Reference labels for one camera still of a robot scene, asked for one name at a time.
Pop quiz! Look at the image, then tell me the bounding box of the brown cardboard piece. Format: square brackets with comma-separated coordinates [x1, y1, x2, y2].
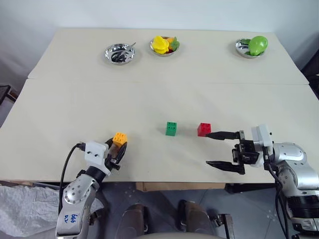
[135, 182, 226, 192]

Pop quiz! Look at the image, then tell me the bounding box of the black table base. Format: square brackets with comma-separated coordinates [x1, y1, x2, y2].
[225, 183, 276, 195]

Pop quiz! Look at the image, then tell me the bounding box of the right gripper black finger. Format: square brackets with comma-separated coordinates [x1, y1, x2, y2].
[205, 160, 245, 175]
[205, 130, 241, 141]

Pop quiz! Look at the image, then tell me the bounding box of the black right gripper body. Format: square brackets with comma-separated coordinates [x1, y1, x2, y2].
[231, 129, 260, 175]

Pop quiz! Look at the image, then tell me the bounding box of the dark object beside table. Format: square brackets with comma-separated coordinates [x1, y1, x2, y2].
[301, 49, 319, 101]

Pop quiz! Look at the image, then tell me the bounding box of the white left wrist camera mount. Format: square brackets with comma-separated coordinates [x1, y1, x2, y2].
[84, 140, 110, 173]

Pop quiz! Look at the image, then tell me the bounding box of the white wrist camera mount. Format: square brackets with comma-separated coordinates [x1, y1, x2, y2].
[251, 124, 274, 168]
[84, 140, 110, 173]

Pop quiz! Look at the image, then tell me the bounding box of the steel bowl with toy vegetables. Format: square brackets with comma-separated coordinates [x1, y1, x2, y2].
[149, 37, 181, 58]

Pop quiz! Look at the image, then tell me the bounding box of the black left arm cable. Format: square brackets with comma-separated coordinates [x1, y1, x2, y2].
[58, 142, 86, 215]

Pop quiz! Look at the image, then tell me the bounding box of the dark metal bracket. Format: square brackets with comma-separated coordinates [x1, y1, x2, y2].
[213, 212, 235, 239]

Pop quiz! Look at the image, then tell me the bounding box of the dark rounded shape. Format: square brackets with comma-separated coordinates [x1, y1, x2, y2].
[176, 199, 215, 235]
[121, 203, 148, 235]

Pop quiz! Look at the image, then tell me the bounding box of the white plastic sheet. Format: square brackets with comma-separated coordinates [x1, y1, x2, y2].
[0, 183, 105, 238]

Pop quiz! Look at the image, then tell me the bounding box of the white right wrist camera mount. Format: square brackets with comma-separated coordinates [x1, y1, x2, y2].
[251, 124, 274, 168]

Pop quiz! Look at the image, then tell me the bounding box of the steel bowl with green fruit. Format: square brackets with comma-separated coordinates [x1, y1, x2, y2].
[235, 38, 265, 59]

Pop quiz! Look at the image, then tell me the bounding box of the yellow toy brick cube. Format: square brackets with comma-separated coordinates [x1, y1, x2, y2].
[112, 132, 128, 147]

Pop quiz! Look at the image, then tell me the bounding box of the empty steel bowl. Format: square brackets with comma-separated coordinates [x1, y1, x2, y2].
[104, 43, 137, 66]

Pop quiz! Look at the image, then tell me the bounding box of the red toy brick cube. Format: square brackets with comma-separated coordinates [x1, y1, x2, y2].
[197, 122, 212, 137]

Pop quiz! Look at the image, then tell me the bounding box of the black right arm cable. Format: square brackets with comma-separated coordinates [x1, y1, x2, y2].
[263, 151, 291, 239]

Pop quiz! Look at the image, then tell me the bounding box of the green toy brick cube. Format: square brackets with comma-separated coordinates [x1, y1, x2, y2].
[165, 121, 178, 137]

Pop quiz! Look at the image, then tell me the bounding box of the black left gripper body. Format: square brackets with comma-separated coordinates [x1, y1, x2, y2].
[104, 148, 123, 173]

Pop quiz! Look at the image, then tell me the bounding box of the green leafy toy vegetable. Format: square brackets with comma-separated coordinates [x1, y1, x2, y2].
[169, 36, 181, 50]

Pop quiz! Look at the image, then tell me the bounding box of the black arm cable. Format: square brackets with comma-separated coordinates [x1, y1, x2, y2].
[58, 142, 86, 215]
[263, 151, 291, 239]

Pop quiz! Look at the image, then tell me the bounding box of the yellow toy bell pepper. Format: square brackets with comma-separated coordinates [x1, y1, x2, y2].
[152, 35, 171, 54]

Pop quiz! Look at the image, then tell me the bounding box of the green toy mango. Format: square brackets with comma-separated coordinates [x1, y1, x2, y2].
[248, 35, 269, 57]

